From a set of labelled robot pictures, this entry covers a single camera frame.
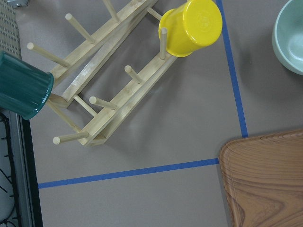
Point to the wooden tray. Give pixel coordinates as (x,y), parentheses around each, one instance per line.
(263,179)

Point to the wooden mug rack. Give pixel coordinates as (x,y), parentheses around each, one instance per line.
(104,58)

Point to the yellow mug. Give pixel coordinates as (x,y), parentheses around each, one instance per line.
(194,25)

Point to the dark green mug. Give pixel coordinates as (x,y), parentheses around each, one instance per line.
(24,89)

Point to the green bowl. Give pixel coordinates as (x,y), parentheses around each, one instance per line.
(287,36)

